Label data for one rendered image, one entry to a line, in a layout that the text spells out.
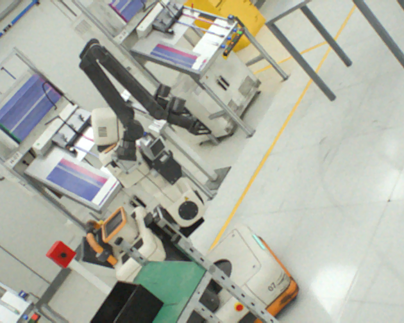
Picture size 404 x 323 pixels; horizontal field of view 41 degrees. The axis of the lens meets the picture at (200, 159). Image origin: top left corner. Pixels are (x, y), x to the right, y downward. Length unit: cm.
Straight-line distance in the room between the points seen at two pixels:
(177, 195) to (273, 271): 61
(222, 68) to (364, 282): 294
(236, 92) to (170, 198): 261
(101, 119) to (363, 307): 148
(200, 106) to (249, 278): 240
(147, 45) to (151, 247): 265
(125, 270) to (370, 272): 117
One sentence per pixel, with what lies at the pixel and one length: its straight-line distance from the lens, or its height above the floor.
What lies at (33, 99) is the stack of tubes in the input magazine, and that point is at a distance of 437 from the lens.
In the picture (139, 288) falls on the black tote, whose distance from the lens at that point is 177.
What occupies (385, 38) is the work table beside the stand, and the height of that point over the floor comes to 30.
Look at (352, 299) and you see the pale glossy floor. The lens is 271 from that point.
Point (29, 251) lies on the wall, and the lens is 579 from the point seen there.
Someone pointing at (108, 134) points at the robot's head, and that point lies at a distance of 257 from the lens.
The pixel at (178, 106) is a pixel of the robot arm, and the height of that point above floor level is 118.
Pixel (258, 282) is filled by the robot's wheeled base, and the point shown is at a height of 26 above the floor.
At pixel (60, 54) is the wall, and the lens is 624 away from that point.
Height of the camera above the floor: 177
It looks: 20 degrees down
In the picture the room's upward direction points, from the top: 46 degrees counter-clockwise
